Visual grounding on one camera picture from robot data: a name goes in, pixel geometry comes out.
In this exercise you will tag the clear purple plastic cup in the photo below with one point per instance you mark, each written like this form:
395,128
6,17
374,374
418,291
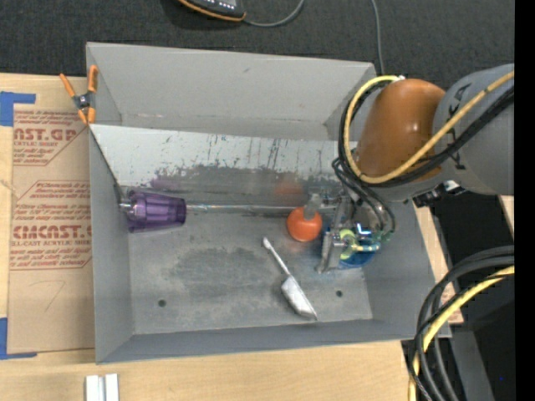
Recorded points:
156,211

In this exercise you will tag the white plastic scoop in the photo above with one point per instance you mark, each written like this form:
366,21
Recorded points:
294,292

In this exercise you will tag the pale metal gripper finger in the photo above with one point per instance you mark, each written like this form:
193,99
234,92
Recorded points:
312,207
329,253

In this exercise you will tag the grey metal bin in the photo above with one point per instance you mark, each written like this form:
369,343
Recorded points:
217,274

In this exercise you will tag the blue round plastic object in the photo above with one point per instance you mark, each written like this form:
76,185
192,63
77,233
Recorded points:
355,259

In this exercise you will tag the black cylinder on white bracket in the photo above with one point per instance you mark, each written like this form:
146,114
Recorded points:
423,199

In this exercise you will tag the orange toy fruit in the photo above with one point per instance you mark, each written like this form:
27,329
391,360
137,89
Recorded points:
302,228

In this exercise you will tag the brown cardboard board, red print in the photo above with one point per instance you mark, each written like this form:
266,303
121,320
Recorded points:
50,207

